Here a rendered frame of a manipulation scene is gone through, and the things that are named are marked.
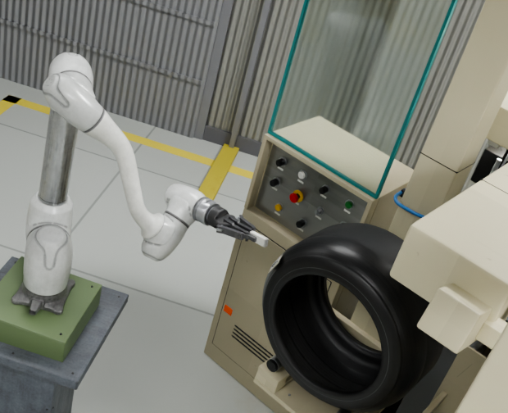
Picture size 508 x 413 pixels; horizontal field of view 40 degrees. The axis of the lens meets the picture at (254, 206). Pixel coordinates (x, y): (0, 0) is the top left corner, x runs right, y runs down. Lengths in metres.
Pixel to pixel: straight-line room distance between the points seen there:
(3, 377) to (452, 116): 1.86
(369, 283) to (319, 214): 0.91
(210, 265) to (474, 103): 2.41
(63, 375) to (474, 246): 1.51
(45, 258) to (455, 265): 1.44
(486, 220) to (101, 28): 4.06
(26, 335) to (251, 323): 1.14
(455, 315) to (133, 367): 2.25
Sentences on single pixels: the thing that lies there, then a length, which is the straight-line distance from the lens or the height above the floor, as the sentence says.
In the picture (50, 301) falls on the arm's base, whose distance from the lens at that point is 2.60.
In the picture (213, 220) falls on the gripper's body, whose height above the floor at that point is 1.21.
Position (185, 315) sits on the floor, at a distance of 3.79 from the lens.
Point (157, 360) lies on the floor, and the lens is 3.54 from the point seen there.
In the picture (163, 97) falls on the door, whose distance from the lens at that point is 5.36.
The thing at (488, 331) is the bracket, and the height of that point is 1.67.
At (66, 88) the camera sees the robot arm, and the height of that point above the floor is 1.59.
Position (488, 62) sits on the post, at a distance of 2.08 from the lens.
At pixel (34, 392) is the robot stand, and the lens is 2.85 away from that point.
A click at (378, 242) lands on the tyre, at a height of 1.45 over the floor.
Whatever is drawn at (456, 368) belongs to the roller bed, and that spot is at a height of 1.11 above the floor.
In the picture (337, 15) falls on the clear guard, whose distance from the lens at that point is 2.63.
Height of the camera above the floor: 2.54
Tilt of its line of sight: 32 degrees down
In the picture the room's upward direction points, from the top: 16 degrees clockwise
